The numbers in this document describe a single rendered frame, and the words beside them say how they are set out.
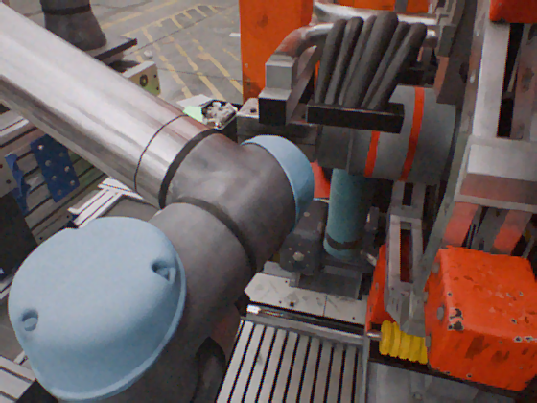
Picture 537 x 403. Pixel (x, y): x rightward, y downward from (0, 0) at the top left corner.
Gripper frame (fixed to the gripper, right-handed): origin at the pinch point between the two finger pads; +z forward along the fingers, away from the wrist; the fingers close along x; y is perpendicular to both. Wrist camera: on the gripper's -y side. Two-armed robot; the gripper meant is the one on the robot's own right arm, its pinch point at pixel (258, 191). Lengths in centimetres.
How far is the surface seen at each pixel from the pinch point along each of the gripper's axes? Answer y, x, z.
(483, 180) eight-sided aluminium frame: 12.9, -21.4, -10.7
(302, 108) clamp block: 12.1, -5.0, 0.4
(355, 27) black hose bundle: 20.8, -9.4, 0.6
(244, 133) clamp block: 9.8, 0.9, -2.6
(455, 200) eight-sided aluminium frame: 10.7, -19.8, -10.8
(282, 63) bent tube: 17.5, -2.9, -1.5
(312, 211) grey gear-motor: -43, -4, 49
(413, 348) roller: -29.8, -26.7, 1.8
